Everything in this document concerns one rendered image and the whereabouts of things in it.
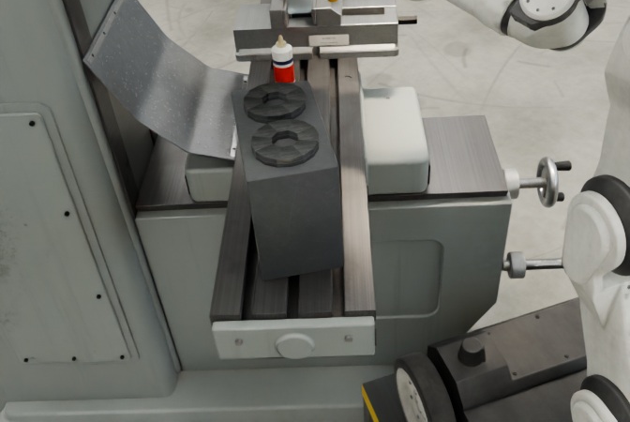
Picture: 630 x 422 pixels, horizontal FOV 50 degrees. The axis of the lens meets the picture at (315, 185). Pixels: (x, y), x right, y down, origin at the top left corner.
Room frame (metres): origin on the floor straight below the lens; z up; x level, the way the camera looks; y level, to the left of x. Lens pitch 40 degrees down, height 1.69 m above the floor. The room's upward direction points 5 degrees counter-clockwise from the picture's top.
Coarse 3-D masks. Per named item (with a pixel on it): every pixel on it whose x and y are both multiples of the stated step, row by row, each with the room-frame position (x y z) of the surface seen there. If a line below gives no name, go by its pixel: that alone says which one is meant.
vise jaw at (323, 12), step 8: (312, 0) 1.34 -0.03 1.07; (320, 0) 1.33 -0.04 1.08; (312, 8) 1.30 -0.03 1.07; (320, 8) 1.29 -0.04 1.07; (328, 8) 1.29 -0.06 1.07; (336, 8) 1.30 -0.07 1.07; (312, 16) 1.29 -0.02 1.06; (320, 16) 1.29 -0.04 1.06; (328, 16) 1.29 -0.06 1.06; (336, 16) 1.29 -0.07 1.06; (320, 24) 1.29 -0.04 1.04; (328, 24) 1.29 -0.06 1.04; (336, 24) 1.29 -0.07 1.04
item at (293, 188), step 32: (256, 96) 0.84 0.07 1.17; (288, 96) 0.83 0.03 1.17; (256, 128) 0.78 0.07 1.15; (288, 128) 0.75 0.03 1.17; (320, 128) 0.76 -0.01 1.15; (256, 160) 0.70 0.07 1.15; (288, 160) 0.69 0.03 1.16; (320, 160) 0.69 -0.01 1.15; (256, 192) 0.66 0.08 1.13; (288, 192) 0.67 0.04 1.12; (320, 192) 0.67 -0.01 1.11; (256, 224) 0.66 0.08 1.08; (288, 224) 0.67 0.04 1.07; (320, 224) 0.67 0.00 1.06; (288, 256) 0.67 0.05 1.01; (320, 256) 0.67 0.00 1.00
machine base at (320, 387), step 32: (192, 384) 1.03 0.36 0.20; (224, 384) 1.02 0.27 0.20; (256, 384) 1.01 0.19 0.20; (288, 384) 1.01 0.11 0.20; (320, 384) 1.00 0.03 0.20; (352, 384) 0.99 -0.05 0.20; (0, 416) 1.00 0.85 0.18; (32, 416) 0.98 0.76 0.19; (64, 416) 0.98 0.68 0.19; (96, 416) 0.97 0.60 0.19; (128, 416) 0.96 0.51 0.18; (160, 416) 0.96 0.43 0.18; (192, 416) 0.95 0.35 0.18; (224, 416) 0.94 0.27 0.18; (256, 416) 0.94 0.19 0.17; (288, 416) 0.93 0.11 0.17; (320, 416) 0.93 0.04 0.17; (352, 416) 0.92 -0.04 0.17
